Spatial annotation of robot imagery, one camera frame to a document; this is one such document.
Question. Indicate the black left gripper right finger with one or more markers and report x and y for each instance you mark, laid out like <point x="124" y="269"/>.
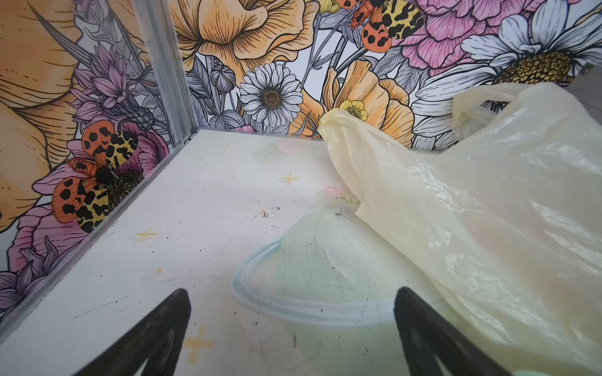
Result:
<point x="429" y="341"/>

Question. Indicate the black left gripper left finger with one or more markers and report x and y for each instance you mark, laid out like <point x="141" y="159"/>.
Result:
<point x="152" y="346"/>

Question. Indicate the cream translucent plastic bag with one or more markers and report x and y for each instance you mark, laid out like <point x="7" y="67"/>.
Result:
<point x="506" y="224"/>

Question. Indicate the aluminium corner post left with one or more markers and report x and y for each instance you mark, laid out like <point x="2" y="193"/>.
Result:
<point x="160" y="38"/>

